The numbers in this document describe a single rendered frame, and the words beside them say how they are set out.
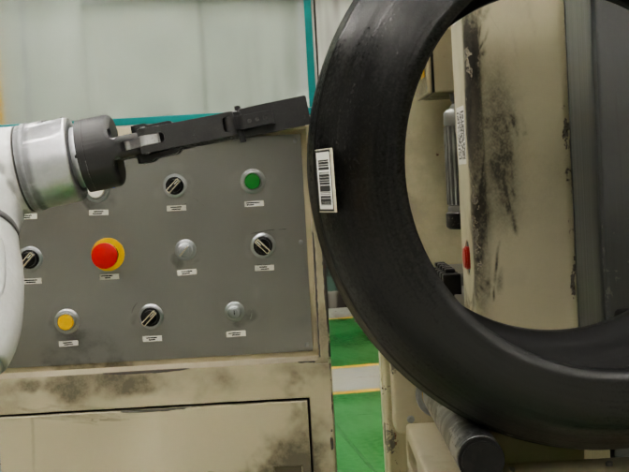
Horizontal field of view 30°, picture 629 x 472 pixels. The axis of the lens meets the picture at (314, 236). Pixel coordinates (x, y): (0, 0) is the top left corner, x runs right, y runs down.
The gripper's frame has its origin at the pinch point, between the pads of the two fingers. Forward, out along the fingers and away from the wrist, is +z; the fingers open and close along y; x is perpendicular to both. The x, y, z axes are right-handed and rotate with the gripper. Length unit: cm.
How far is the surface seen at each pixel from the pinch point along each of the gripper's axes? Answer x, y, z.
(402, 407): 37.3, 23.6, 7.9
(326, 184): 7.6, -10.6, 3.6
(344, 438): 126, 396, -4
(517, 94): 2.0, 26.2, 29.8
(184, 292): 21, 60, -20
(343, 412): 127, 453, -2
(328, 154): 5.0, -11.6, 4.3
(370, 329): 22.3, -7.9, 5.0
